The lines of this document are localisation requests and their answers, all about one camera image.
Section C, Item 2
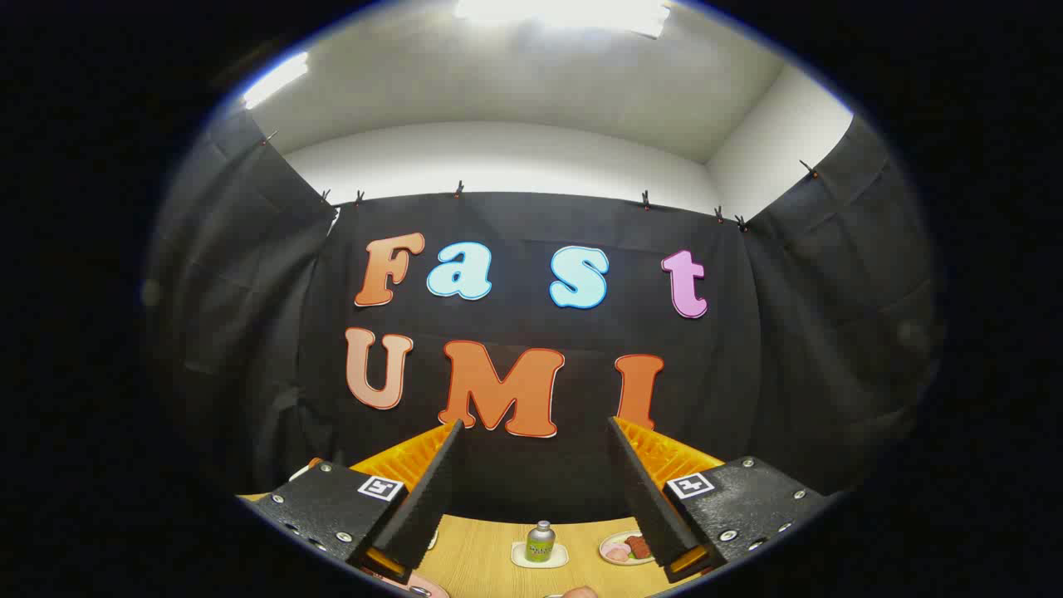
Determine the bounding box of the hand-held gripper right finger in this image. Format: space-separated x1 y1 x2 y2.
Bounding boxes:
606 416 834 584

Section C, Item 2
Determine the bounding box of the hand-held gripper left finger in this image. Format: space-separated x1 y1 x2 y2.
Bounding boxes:
241 419 464 584

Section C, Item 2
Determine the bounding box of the white oval plate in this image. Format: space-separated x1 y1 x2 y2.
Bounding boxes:
599 531 658 567

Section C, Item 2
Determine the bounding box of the pink round plate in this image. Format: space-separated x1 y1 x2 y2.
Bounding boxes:
386 568 451 598

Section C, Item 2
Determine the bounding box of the black backdrop cloth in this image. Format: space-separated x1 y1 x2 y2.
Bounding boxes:
145 108 943 526

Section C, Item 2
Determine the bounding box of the white square coaster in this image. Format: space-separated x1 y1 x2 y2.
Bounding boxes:
510 542 571 570

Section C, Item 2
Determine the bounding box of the green soda bottle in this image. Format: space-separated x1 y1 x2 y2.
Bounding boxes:
526 521 556 564

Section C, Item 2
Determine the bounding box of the row of cloth clips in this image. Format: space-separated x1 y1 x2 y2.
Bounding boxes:
262 129 819 233

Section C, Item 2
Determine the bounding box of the ceiling light panel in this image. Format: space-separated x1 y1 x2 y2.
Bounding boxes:
242 51 311 110
453 0 671 39

